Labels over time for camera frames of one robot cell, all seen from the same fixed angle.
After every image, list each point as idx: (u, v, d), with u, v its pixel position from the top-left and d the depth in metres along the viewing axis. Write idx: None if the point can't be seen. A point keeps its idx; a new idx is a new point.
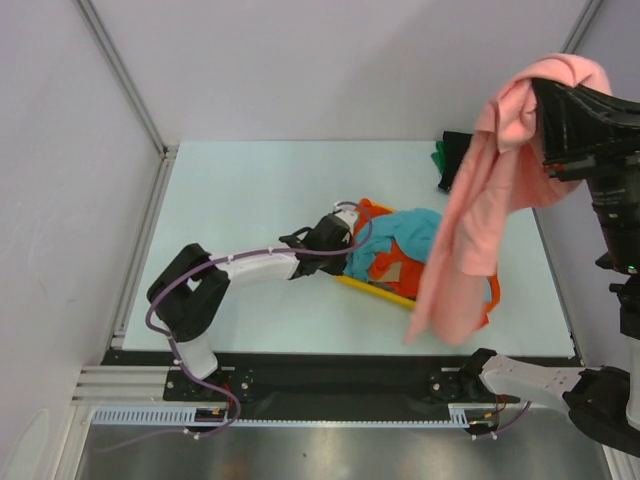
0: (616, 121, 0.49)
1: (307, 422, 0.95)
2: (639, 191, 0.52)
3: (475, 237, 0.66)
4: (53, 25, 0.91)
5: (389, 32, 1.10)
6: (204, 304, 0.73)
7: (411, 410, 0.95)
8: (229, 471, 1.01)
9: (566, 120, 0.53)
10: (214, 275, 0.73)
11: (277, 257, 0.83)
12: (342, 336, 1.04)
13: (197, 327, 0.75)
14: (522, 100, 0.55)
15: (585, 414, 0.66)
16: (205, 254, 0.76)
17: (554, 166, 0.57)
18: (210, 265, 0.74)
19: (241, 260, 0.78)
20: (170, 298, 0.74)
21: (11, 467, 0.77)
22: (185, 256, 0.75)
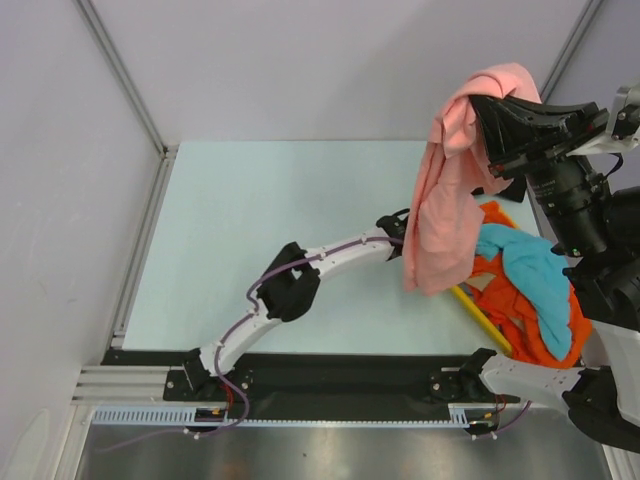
0: (537, 121, 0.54)
1: (307, 422, 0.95)
2: (567, 180, 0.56)
3: (435, 224, 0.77)
4: (53, 25, 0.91)
5: (389, 33, 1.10)
6: (304, 291, 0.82)
7: (411, 409, 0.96)
8: (229, 471, 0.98)
9: (499, 125, 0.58)
10: (308, 273, 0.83)
11: (370, 247, 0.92)
12: (342, 336, 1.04)
13: (294, 312, 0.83)
14: (464, 113, 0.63)
15: (584, 414, 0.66)
16: (301, 252, 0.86)
17: (496, 168, 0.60)
18: (306, 261, 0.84)
19: (333, 255, 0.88)
20: (272, 284, 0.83)
21: (11, 467, 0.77)
22: (287, 251, 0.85)
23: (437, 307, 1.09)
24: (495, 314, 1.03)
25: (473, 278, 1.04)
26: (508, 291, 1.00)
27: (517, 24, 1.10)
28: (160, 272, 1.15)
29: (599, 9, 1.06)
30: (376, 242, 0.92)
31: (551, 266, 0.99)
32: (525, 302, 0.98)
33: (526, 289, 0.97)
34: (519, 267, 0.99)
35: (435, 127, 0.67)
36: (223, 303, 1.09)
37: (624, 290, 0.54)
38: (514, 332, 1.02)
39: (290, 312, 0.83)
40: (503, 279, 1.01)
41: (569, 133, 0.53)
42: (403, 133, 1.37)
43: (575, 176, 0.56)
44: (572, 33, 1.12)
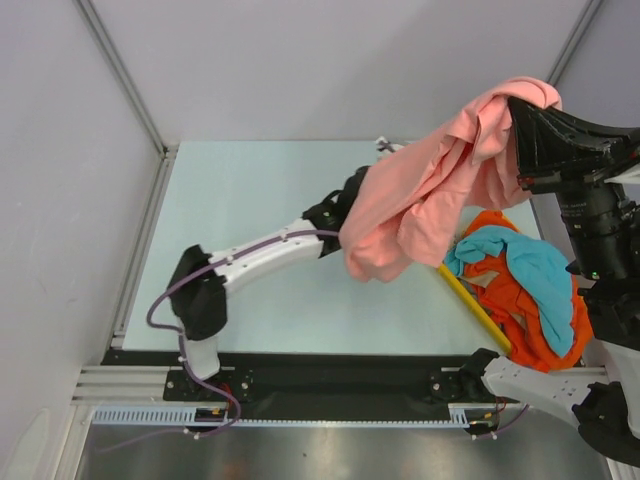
0: (579, 142, 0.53)
1: (307, 422, 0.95)
2: (600, 204, 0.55)
3: (431, 233, 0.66)
4: (52, 24, 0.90)
5: (390, 33, 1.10)
6: (210, 302, 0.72)
7: (411, 410, 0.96)
8: (229, 471, 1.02)
9: (537, 137, 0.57)
10: (211, 283, 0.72)
11: (294, 242, 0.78)
12: (343, 337, 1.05)
13: (211, 328, 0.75)
14: (499, 115, 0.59)
15: (592, 428, 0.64)
16: (205, 257, 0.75)
17: (526, 181, 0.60)
18: (208, 269, 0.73)
19: (243, 257, 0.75)
20: (178, 298, 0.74)
21: (11, 468, 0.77)
22: (189, 260, 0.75)
23: (438, 308, 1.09)
24: (497, 310, 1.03)
25: (477, 276, 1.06)
26: (511, 287, 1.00)
27: (518, 24, 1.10)
28: (160, 272, 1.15)
29: (598, 11, 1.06)
30: (300, 236, 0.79)
31: (554, 266, 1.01)
32: (527, 299, 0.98)
33: (529, 285, 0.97)
34: (524, 264, 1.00)
35: (463, 123, 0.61)
36: None
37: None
38: (515, 332, 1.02)
39: (202, 328, 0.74)
40: (507, 276, 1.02)
41: (611, 160, 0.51)
42: (403, 133, 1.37)
43: (608, 201, 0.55)
44: (578, 23, 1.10)
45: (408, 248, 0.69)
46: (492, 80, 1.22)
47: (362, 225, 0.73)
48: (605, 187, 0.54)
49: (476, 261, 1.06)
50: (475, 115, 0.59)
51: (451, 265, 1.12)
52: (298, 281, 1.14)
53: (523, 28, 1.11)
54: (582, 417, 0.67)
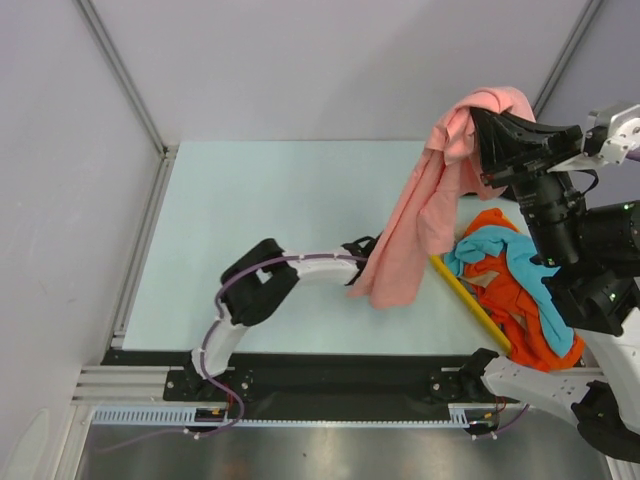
0: (524, 138, 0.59)
1: (307, 422, 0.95)
2: (549, 192, 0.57)
3: (436, 228, 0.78)
4: (52, 24, 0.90)
5: (390, 33, 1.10)
6: (275, 290, 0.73)
7: (411, 410, 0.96)
8: (229, 471, 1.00)
9: (494, 138, 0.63)
10: (285, 273, 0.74)
11: (341, 263, 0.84)
12: (343, 337, 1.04)
13: (260, 317, 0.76)
14: (463, 123, 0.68)
15: (591, 426, 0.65)
16: (278, 250, 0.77)
17: (487, 177, 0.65)
18: (282, 260, 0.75)
19: (310, 260, 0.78)
20: (237, 286, 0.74)
21: (10, 468, 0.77)
22: (262, 248, 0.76)
23: (437, 308, 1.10)
24: (499, 311, 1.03)
25: (477, 276, 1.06)
26: (511, 287, 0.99)
27: (517, 25, 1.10)
28: (159, 272, 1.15)
29: (598, 11, 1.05)
30: (345, 260, 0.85)
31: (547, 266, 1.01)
32: (527, 299, 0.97)
33: (529, 285, 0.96)
34: (524, 264, 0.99)
35: (435, 135, 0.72)
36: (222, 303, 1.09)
37: (595, 300, 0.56)
38: (515, 332, 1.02)
39: (253, 316, 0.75)
40: (507, 275, 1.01)
41: (550, 150, 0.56)
42: (403, 133, 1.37)
43: (555, 189, 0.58)
44: (578, 23, 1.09)
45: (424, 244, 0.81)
46: (492, 80, 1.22)
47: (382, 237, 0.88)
48: (551, 176, 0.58)
49: (475, 261, 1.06)
50: (443, 127, 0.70)
51: (451, 265, 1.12)
52: None
53: (523, 29, 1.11)
54: (582, 414, 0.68)
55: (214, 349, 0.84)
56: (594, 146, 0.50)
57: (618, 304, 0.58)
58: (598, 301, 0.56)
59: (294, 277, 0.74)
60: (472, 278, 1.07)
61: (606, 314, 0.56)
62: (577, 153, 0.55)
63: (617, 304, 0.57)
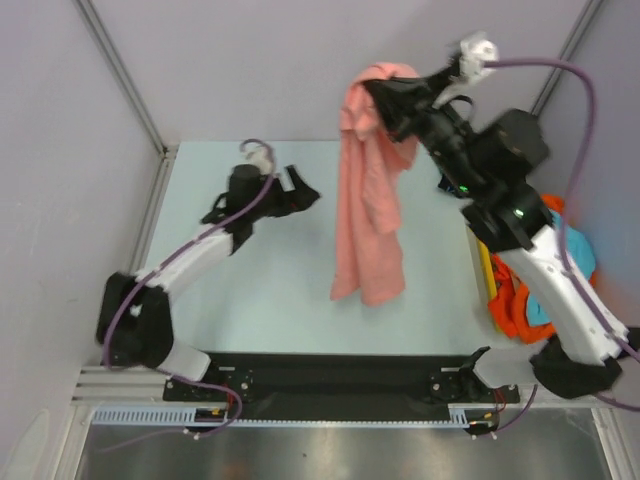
0: (418, 86, 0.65)
1: (308, 422, 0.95)
2: (444, 124, 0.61)
3: (377, 202, 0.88)
4: (53, 25, 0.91)
5: (389, 33, 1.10)
6: (159, 315, 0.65)
7: (410, 409, 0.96)
8: (229, 472, 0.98)
9: (387, 98, 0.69)
10: (151, 294, 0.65)
11: (206, 243, 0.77)
12: (338, 335, 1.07)
13: (166, 334, 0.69)
14: (364, 99, 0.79)
15: (546, 371, 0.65)
16: (130, 279, 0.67)
17: (394, 133, 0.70)
18: (140, 286, 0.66)
19: (170, 265, 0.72)
20: (120, 338, 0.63)
21: (10, 467, 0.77)
22: (108, 294, 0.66)
23: (437, 308, 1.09)
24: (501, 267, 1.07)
25: None
26: None
27: (518, 25, 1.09)
28: None
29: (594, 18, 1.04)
30: (209, 236, 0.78)
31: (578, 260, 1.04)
32: None
33: None
34: None
35: (345, 117, 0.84)
36: (223, 303, 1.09)
37: (506, 219, 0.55)
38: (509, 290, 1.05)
39: (155, 347, 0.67)
40: None
41: (430, 90, 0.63)
42: None
43: (448, 122, 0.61)
44: (576, 27, 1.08)
45: (373, 221, 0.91)
46: (492, 80, 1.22)
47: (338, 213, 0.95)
48: (438, 111, 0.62)
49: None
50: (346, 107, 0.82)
51: None
52: (298, 281, 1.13)
53: (523, 29, 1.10)
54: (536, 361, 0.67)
55: (178, 359, 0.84)
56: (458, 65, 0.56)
57: (525, 221, 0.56)
58: (507, 220, 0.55)
59: (165, 293, 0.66)
60: None
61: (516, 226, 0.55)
62: (450, 83, 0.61)
63: (524, 220, 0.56)
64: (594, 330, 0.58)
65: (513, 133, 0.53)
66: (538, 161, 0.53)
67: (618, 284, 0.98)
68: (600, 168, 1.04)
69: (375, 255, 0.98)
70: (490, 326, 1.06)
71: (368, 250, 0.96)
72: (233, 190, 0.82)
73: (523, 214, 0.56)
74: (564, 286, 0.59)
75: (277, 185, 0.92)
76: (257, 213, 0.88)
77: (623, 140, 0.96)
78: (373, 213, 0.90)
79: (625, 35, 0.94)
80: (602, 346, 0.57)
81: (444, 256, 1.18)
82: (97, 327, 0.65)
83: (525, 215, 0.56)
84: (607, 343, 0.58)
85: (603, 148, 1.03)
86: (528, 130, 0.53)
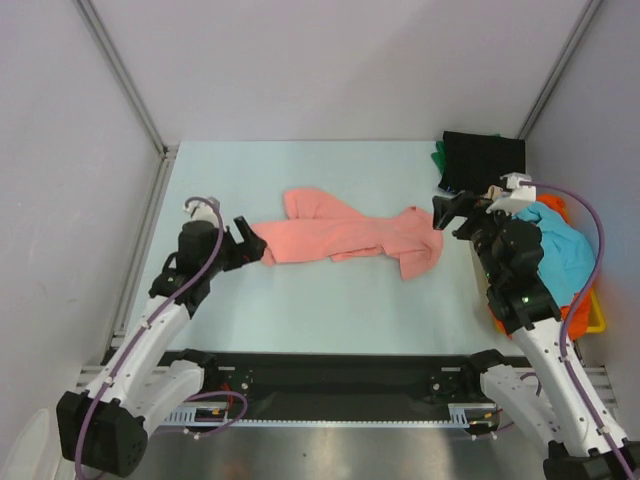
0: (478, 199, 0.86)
1: (307, 422, 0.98)
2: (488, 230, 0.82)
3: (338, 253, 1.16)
4: (53, 25, 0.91)
5: (390, 33, 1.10)
6: (125, 425, 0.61)
7: (412, 410, 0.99)
8: (228, 472, 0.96)
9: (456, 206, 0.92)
10: (109, 410, 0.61)
11: (158, 323, 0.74)
12: (341, 337, 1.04)
13: (138, 433, 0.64)
14: (422, 260, 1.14)
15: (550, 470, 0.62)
16: (83, 397, 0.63)
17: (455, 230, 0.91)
18: (96, 403, 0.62)
19: (125, 366, 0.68)
20: (94, 455, 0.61)
21: (11, 468, 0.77)
22: (65, 419, 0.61)
23: (438, 308, 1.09)
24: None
25: None
26: None
27: (519, 25, 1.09)
28: (160, 273, 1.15)
29: (597, 12, 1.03)
30: (161, 314, 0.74)
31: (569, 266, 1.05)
32: None
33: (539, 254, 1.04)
34: (546, 239, 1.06)
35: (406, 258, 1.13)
36: (223, 304, 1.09)
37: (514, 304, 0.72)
38: None
39: (130, 456, 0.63)
40: None
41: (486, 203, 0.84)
42: (403, 134, 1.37)
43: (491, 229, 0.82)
44: (578, 22, 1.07)
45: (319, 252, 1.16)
46: (492, 80, 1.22)
47: (319, 243, 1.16)
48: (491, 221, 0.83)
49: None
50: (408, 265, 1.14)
51: None
52: (298, 281, 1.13)
53: (523, 29, 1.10)
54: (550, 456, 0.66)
55: (170, 395, 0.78)
56: (504, 185, 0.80)
57: (529, 308, 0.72)
58: (514, 304, 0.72)
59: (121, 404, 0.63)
60: None
61: (520, 308, 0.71)
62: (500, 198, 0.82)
63: (526, 306, 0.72)
64: (583, 419, 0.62)
65: (510, 232, 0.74)
66: (530, 253, 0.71)
67: (619, 284, 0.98)
68: (600, 169, 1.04)
69: (285, 245, 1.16)
70: (491, 327, 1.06)
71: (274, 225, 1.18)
72: (186, 253, 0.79)
73: (527, 300, 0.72)
74: (560, 371, 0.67)
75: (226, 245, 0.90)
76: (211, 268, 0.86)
77: (623, 142, 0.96)
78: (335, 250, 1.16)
79: (626, 34, 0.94)
80: (591, 437, 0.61)
81: (444, 257, 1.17)
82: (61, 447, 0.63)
83: (529, 301, 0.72)
84: (598, 438, 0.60)
85: (603, 150, 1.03)
86: (524, 235, 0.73)
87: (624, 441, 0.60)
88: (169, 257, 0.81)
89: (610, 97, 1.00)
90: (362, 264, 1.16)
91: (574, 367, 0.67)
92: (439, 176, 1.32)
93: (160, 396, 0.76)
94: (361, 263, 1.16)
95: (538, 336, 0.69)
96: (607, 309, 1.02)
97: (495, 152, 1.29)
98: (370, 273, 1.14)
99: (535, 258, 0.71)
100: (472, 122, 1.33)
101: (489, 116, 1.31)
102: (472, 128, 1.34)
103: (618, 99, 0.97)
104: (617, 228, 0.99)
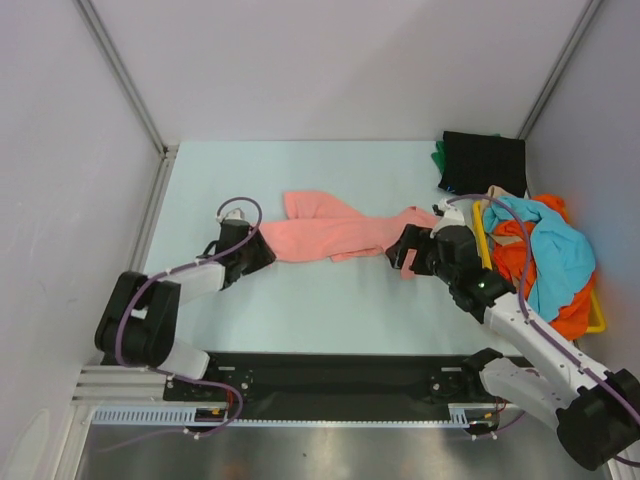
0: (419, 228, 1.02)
1: (307, 422, 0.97)
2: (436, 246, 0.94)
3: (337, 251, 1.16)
4: (53, 24, 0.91)
5: (389, 32, 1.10)
6: (166, 315, 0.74)
7: (412, 410, 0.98)
8: (228, 472, 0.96)
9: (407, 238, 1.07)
10: (163, 289, 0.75)
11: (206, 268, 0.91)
12: (340, 337, 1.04)
13: (168, 335, 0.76)
14: None
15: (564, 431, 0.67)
16: (141, 276, 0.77)
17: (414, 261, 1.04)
18: (151, 282, 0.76)
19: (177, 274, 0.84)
20: (130, 332, 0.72)
21: (11, 467, 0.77)
22: (121, 290, 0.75)
23: (438, 308, 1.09)
24: (501, 271, 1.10)
25: (504, 237, 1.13)
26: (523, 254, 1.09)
27: (519, 25, 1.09)
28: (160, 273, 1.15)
29: (598, 11, 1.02)
30: (208, 264, 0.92)
31: (571, 266, 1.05)
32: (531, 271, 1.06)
33: (541, 256, 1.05)
34: (545, 238, 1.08)
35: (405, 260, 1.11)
36: (223, 304, 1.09)
37: (474, 291, 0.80)
38: None
39: (158, 345, 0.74)
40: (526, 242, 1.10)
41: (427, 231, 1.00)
42: (403, 134, 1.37)
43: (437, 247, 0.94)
44: (579, 22, 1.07)
45: (318, 250, 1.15)
46: (491, 80, 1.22)
47: (317, 241, 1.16)
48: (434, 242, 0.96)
49: (507, 221, 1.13)
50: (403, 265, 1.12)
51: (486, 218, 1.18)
52: (298, 281, 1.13)
53: (523, 29, 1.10)
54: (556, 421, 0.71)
55: (181, 356, 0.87)
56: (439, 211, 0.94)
57: (489, 291, 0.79)
58: (474, 292, 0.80)
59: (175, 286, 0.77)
60: (501, 238, 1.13)
61: (479, 292, 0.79)
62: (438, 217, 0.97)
63: (485, 290, 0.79)
64: (564, 366, 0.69)
65: (447, 234, 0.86)
66: (466, 241, 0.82)
67: (619, 284, 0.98)
68: (600, 169, 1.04)
69: (285, 243, 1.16)
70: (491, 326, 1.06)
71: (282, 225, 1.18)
72: (225, 236, 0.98)
73: (484, 285, 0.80)
74: (531, 333, 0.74)
75: (256, 242, 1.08)
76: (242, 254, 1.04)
77: (622, 142, 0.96)
78: (334, 248, 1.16)
79: (627, 33, 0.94)
80: (576, 380, 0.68)
81: None
82: (102, 316, 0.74)
83: (485, 285, 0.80)
84: (581, 377, 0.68)
85: (603, 150, 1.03)
86: (454, 229, 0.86)
87: (605, 373, 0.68)
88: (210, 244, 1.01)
89: (610, 97, 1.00)
90: (362, 263, 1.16)
91: (541, 326, 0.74)
92: (439, 175, 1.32)
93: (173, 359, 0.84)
94: (361, 263, 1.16)
95: (504, 309, 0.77)
96: (607, 308, 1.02)
97: (495, 152, 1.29)
98: (370, 273, 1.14)
99: (472, 245, 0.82)
100: (472, 122, 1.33)
101: (488, 116, 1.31)
102: (472, 127, 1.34)
103: (618, 99, 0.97)
104: (618, 227, 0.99)
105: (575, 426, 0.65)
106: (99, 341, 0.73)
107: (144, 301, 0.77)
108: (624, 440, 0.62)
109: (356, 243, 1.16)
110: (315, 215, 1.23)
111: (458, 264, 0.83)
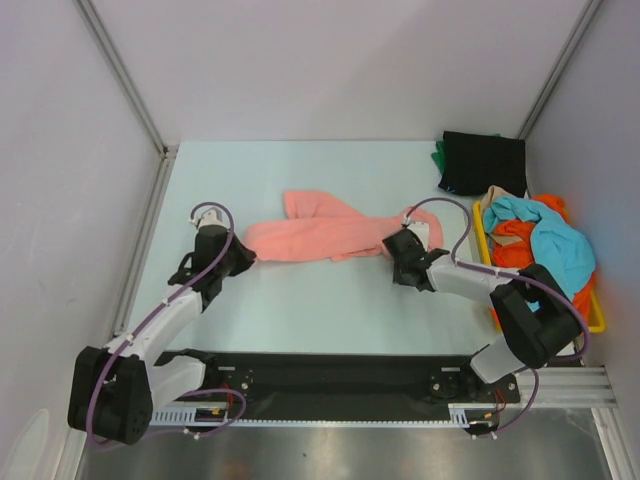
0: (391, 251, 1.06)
1: (307, 422, 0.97)
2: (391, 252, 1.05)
3: (337, 253, 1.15)
4: (53, 24, 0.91)
5: (389, 32, 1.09)
6: (137, 390, 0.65)
7: (412, 410, 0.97)
8: (228, 472, 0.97)
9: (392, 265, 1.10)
10: (125, 366, 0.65)
11: (177, 303, 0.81)
12: (340, 338, 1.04)
13: (145, 403, 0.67)
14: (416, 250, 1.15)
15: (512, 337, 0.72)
16: (102, 353, 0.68)
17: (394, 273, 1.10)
18: (116, 357, 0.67)
19: (143, 332, 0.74)
20: (102, 415, 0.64)
21: (11, 468, 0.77)
22: (81, 373, 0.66)
23: (438, 307, 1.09)
24: None
25: (504, 236, 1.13)
26: (524, 254, 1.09)
27: (519, 26, 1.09)
28: (159, 273, 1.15)
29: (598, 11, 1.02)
30: (179, 296, 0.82)
31: (571, 264, 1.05)
32: None
33: (540, 254, 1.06)
34: (546, 236, 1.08)
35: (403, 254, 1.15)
36: (224, 304, 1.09)
37: (419, 265, 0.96)
38: None
39: (137, 421, 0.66)
40: (526, 243, 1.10)
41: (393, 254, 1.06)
42: (403, 134, 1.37)
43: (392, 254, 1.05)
44: (579, 22, 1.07)
45: (320, 253, 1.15)
46: (491, 80, 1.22)
47: (317, 243, 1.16)
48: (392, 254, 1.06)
49: (507, 221, 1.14)
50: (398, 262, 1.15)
51: (486, 218, 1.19)
52: (299, 281, 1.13)
53: (522, 29, 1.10)
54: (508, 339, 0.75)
55: (170, 383, 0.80)
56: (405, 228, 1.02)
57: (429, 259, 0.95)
58: (420, 266, 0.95)
59: (140, 361, 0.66)
60: (501, 237, 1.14)
61: (421, 265, 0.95)
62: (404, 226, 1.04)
63: (426, 260, 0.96)
64: (483, 278, 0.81)
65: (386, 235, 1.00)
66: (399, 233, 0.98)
67: (619, 283, 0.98)
68: (600, 170, 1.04)
69: (284, 246, 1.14)
70: (490, 327, 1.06)
71: (276, 232, 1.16)
72: (201, 249, 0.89)
73: (424, 259, 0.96)
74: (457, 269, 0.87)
75: (237, 244, 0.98)
76: (224, 265, 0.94)
77: (623, 142, 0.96)
78: (336, 250, 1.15)
79: (628, 33, 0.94)
80: (493, 282, 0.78)
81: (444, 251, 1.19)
82: (71, 402, 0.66)
83: (426, 258, 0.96)
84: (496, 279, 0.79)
85: (603, 151, 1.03)
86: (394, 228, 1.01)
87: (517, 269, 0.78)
88: (185, 259, 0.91)
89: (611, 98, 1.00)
90: (362, 263, 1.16)
91: (466, 262, 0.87)
92: (439, 175, 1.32)
93: (165, 379, 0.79)
94: (361, 263, 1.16)
95: (439, 263, 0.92)
96: (607, 309, 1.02)
97: (494, 153, 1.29)
98: (370, 273, 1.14)
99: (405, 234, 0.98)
100: (471, 122, 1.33)
101: (488, 116, 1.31)
102: (472, 127, 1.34)
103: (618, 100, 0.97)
104: (619, 228, 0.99)
105: (515, 329, 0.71)
106: (75, 424, 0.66)
107: (113, 374, 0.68)
108: (562, 329, 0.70)
109: (356, 244, 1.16)
110: (315, 214, 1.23)
111: (400, 256, 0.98)
